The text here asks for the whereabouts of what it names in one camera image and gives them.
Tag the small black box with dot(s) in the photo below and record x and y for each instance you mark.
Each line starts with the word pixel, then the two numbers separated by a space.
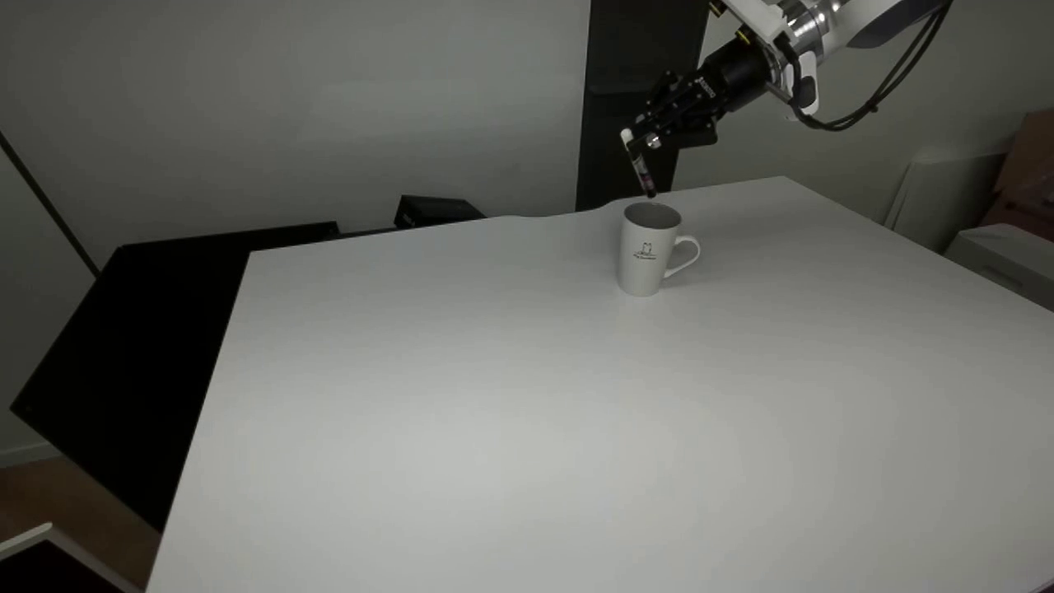
pixel 432 207

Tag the thin black wall strip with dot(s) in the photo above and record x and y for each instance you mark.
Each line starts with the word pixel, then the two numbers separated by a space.
pixel 50 205

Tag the white flat box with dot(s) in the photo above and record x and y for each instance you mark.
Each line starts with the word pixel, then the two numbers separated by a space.
pixel 1007 265

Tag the white rounded bin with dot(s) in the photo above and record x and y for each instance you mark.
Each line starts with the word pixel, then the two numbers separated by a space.
pixel 939 200

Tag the white mug with logo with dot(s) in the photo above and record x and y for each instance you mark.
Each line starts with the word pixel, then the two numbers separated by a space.
pixel 642 257

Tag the brown cardboard box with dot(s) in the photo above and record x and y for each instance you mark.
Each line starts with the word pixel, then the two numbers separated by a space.
pixel 1029 177

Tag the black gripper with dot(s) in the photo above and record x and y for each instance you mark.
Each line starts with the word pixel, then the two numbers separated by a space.
pixel 733 72

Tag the white frame bar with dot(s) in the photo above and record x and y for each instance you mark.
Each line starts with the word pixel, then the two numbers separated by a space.
pixel 55 543

